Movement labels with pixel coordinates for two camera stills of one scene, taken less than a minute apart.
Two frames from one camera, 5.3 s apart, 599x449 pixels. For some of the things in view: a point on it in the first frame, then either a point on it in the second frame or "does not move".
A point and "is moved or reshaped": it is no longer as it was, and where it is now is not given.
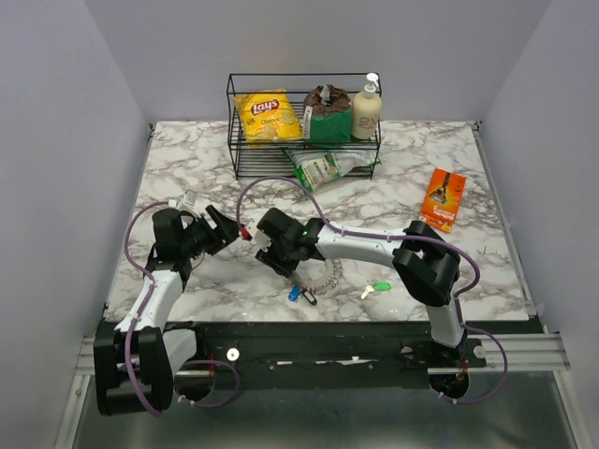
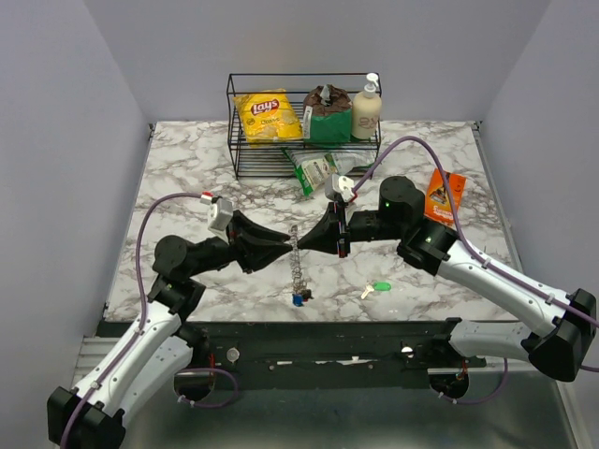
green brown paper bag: (327, 115) does not move
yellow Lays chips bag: (268, 116) does not move
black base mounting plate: (327, 355) does not move
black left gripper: (219, 239) to (253, 253)
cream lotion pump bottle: (367, 110) does not move
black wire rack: (304, 125) does not move
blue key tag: (294, 293) is moved or reshaped
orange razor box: (443, 199) does not move
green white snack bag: (314, 167) does not move
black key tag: (310, 296) is moved or reshaped
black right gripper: (267, 259) to (324, 238)
